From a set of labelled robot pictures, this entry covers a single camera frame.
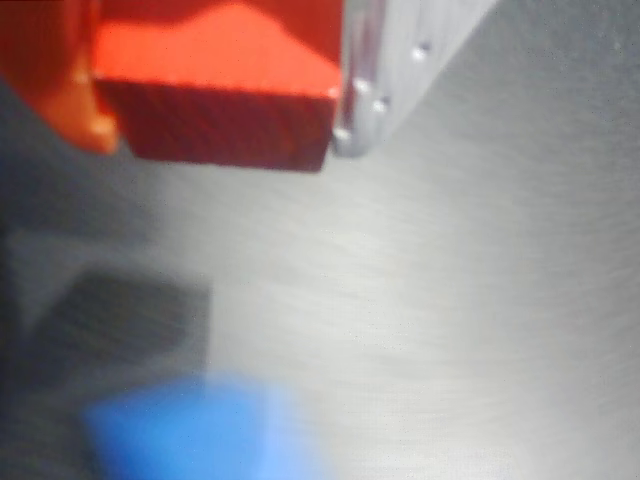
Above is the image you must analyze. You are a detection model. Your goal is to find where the red wooden cube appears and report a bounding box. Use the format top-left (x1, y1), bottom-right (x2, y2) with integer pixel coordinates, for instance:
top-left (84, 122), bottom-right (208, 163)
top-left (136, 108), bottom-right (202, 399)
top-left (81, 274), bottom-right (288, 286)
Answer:
top-left (91, 0), bottom-right (347, 174)

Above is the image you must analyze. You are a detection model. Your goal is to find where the blue wooden cube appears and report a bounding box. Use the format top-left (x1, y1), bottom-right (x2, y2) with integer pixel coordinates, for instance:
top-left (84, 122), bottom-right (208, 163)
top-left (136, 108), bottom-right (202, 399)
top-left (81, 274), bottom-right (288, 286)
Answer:
top-left (81, 371), bottom-right (332, 480)

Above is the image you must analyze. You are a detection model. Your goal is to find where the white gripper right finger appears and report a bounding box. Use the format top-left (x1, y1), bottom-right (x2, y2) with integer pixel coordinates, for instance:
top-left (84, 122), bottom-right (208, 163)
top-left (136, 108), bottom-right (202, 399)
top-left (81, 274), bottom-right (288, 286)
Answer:
top-left (331, 0), bottom-right (497, 158)

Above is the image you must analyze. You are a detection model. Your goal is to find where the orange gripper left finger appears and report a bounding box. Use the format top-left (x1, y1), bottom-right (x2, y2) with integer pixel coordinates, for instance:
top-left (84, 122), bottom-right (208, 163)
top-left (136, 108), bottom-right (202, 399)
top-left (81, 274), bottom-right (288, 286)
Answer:
top-left (0, 0), bottom-right (122, 154)

